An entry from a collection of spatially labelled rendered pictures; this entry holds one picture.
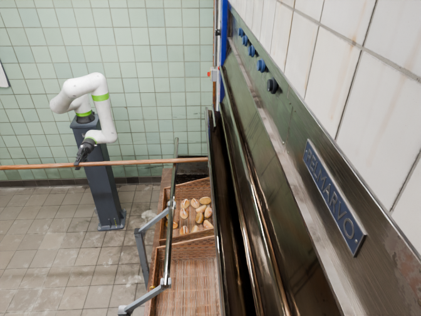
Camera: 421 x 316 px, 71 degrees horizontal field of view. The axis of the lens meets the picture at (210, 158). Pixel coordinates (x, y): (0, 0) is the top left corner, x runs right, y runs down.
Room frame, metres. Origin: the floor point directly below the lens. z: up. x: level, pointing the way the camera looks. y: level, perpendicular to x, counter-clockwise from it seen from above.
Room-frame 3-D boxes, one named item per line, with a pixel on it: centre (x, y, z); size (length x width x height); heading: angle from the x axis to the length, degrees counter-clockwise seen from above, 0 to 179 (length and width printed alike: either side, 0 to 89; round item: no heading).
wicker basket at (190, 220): (1.59, 0.13, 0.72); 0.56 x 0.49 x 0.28; 4
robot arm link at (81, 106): (2.15, 1.04, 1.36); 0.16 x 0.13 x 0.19; 138
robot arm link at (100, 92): (1.93, 0.78, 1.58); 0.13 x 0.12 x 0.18; 138
